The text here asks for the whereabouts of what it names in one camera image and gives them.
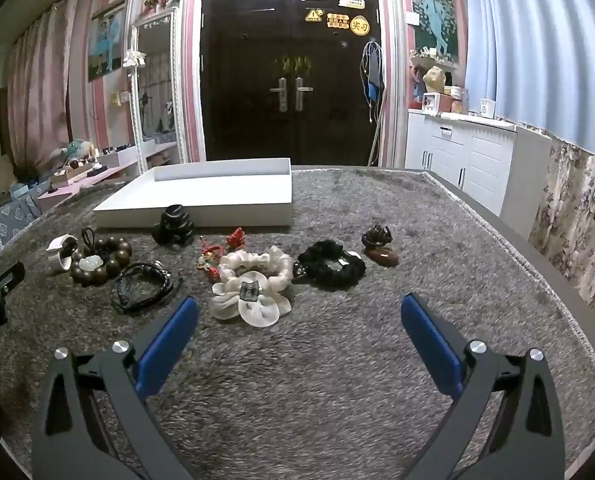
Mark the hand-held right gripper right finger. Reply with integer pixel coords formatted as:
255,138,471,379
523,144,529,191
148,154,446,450
400,292,565,480

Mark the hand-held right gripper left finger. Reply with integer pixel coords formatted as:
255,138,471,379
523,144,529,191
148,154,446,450
32,296,201,480

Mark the black braided bracelet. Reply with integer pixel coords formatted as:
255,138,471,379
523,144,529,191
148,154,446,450
112,260,183,315

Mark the white jade pendant black cord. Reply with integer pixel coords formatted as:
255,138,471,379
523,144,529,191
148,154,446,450
75,227,108,273

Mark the red gold charm bracelet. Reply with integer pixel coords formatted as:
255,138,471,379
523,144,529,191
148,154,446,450
195,235,228,283

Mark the white scrunchie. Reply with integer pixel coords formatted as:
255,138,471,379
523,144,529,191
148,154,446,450
219,246,294,286

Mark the wooden bead bracelet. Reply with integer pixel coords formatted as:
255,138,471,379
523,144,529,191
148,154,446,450
69,236,133,287

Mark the glossy black bead bracelet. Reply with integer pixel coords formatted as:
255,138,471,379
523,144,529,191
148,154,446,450
152,204,194,247

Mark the white tray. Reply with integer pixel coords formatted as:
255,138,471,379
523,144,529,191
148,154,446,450
92,158,294,231

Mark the blue patterned cloth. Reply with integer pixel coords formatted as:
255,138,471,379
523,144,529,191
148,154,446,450
0,187,43,261

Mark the pale plush toy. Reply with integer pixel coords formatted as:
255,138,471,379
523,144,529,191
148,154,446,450
48,139,98,163

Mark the pink shelf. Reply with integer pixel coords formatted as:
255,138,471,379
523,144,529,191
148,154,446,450
35,137,178,211

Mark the white cabinet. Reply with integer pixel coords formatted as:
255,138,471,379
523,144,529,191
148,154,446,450
406,109,553,216

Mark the pink curtain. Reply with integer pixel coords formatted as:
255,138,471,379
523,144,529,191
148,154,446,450
5,0,86,171

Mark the floral patterned cloth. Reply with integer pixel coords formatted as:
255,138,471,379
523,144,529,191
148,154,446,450
527,135,595,331

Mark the white box clock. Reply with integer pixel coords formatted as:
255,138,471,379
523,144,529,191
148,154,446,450
422,92,452,112

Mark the white framed standing mirror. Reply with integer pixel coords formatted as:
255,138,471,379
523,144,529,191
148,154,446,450
128,7,188,171

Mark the dark double door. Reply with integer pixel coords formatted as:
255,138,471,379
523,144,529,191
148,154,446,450
200,0,384,167

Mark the yellow plush toy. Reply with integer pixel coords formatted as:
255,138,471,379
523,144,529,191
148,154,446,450
422,66,448,95

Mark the blue hanging bag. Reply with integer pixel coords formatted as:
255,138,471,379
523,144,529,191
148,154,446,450
360,40,385,123

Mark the blue curtain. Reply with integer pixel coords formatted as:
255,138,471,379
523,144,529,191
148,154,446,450
465,0,595,151

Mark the blue figure wall poster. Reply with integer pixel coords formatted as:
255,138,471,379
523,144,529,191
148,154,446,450
88,7,127,82

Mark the silver door handle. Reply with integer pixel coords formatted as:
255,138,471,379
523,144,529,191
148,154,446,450
294,77,314,111
270,77,289,111

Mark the teal animal wall poster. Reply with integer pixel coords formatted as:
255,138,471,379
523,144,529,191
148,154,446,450
410,0,459,58

